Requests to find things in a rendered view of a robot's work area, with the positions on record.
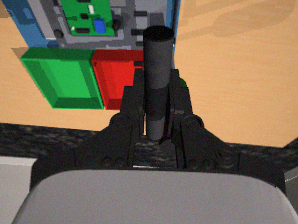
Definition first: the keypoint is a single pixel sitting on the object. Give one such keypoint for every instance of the green open bin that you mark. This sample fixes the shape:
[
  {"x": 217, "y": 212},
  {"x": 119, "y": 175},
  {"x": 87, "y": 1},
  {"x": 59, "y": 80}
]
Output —
[{"x": 65, "y": 85}]

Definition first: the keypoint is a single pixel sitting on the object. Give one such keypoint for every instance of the green circuit board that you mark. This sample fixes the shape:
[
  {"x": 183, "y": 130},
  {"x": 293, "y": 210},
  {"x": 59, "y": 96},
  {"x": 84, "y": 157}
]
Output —
[{"x": 89, "y": 17}]

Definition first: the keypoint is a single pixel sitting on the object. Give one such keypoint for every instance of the red open bin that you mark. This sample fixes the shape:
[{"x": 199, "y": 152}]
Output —
[{"x": 112, "y": 77}]

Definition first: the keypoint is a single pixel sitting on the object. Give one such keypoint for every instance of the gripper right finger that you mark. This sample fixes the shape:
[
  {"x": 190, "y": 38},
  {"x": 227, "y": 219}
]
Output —
[{"x": 203, "y": 150}]

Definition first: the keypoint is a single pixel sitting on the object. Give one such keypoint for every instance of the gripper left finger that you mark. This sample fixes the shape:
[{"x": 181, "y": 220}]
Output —
[{"x": 113, "y": 146}]

